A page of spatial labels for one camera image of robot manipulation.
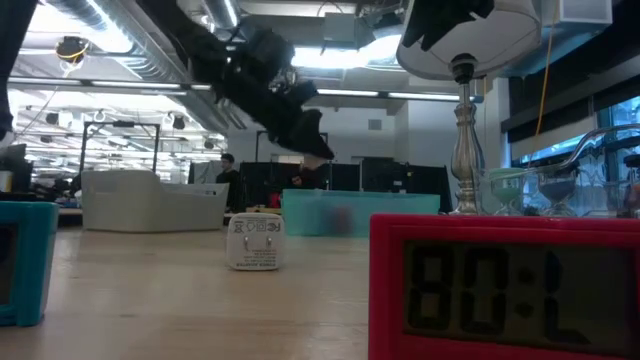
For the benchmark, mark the small grey wall panel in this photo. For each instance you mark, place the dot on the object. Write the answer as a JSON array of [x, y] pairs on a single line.
[[375, 124]]

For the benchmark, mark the person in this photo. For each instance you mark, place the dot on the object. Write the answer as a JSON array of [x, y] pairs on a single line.
[[300, 180], [229, 175]]

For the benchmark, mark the mint green hourglass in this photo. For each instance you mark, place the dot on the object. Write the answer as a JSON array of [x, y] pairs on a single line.
[[506, 192]]

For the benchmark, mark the clear plastic bin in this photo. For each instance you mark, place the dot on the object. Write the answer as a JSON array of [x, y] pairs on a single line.
[[585, 205]]

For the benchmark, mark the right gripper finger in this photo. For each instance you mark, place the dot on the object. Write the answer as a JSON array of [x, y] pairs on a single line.
[[480, 7], [425, 17]]

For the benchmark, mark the black hourglass blue sand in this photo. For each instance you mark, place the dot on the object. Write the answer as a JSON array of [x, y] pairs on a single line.
[[557, 190]]

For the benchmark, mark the grey ceiling equipment box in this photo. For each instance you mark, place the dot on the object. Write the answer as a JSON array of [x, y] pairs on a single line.
[[345, 27]]

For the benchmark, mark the silver table lamp white shade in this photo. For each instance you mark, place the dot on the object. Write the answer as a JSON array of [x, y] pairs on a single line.
[[500, 45]]

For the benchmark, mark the red digital clock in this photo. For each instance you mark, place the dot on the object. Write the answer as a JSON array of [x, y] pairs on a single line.
[[390, 280]]

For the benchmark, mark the long ceiling light bar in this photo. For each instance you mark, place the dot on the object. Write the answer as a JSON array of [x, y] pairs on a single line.
[[400, 95]]

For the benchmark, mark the green and white wall charger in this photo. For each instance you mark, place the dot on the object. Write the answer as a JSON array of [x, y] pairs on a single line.
[[255, 250]]

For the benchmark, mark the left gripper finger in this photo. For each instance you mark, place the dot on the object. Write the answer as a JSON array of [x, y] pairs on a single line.
[[305, 135]]

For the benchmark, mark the silver ceiling air duct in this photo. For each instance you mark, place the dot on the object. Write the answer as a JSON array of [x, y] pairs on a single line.
[[115, 35]]

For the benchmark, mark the green plastic tray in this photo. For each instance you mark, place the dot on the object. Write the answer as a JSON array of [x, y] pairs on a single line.
[[390, 212]]

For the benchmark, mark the teal digital clock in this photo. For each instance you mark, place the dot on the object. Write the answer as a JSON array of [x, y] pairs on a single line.
[[30, 260]]

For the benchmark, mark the black hourglass pale sand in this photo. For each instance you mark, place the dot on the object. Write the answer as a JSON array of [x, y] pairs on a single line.
[[634, 162]]

